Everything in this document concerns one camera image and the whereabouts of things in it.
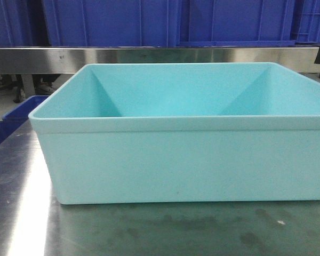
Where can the light blue plastic tub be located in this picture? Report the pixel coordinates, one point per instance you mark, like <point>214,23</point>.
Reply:
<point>182,132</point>

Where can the large blue crate centre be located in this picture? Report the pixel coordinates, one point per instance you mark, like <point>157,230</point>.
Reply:
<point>236,23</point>

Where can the large blue crate left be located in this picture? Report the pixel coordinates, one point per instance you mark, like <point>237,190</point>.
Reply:
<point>113,23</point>

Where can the small blue bin left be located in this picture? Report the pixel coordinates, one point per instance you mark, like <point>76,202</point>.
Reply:
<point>17,116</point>

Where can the office chair base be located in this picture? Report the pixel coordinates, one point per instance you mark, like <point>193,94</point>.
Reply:
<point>9,82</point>

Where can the large blue crate with label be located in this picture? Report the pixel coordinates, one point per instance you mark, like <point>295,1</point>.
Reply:
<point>306,22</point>

